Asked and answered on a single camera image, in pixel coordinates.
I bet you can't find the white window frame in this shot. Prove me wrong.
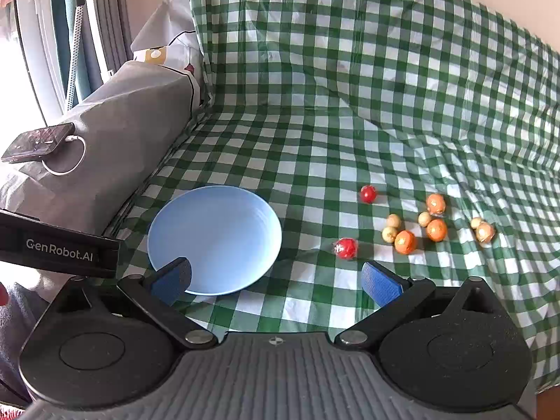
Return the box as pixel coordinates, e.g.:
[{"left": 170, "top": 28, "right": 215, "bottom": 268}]
[{"left": 13, "top": 0, "right": 132, "bottom": 127}]

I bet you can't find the bare orange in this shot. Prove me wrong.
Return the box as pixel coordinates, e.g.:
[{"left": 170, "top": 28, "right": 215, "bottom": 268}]
[{"left": 426, "top": 219, "right": 448, "bottom": 243}]

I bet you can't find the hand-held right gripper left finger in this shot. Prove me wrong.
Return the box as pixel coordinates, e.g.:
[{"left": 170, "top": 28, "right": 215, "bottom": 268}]
[{"left": 51, "top": 257, "right": 218, "bottom": 351}]

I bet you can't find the teal curtain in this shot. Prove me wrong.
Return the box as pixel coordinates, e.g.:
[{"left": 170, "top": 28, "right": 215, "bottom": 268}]
[{"left": 50, "top": 0, "right": 106, "bottom": 97}]

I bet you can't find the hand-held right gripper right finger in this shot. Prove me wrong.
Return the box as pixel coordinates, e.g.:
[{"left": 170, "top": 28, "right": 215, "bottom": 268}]
[{"left": 335, "top": 261, "right": 510, "bottom": 351}]

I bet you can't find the green checked tablecloth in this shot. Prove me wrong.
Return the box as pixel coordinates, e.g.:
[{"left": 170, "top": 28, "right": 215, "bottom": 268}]
[{"left": 105, "top": 0, "right": 560, "bottom": 392}]

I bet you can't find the grey cushion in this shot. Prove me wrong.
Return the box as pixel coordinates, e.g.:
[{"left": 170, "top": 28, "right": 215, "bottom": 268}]
[{"left": 0, "top": 60, "right": 206, "bottom": 272}]

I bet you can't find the wrapped orange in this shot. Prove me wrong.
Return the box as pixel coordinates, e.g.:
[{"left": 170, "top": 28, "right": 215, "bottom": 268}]
[
  {"left": 394, "top": 230, "right": 418, "bottom": 256},
  {"left": 426, "top": 193, "right": 448, "bottom": 217}
]

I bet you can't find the grey cloth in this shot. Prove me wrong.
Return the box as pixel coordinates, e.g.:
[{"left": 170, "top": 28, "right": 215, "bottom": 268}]
[{"left": 0, "top": 282, "right": 49, "bottom": 405}]

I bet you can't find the white printed pillow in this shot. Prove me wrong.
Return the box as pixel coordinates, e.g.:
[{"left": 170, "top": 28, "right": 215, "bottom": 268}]
[{"left": 130, "top": 0, "right": 211, "bottom": 110}]

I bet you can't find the dark phone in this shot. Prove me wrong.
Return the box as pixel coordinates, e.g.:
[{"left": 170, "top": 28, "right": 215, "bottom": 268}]
[{"left": 1, "top": 123, "right": 76, "bottom": 165}]

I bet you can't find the white charging cable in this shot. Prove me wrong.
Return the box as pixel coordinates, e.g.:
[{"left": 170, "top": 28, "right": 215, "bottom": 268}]
[{"left": 41, "top": 135, "right": 87, "bottom": 176}]

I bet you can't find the light blue plate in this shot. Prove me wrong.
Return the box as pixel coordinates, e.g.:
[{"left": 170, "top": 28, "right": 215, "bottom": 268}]
[{"left": 147, "top": 185, "right": 283, "bottom": 297}]

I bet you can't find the wrapped red fruit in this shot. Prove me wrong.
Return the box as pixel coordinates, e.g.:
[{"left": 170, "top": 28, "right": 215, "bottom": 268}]
[{"left": 333, "top": 237, "right": 359, "bottom": 261}]

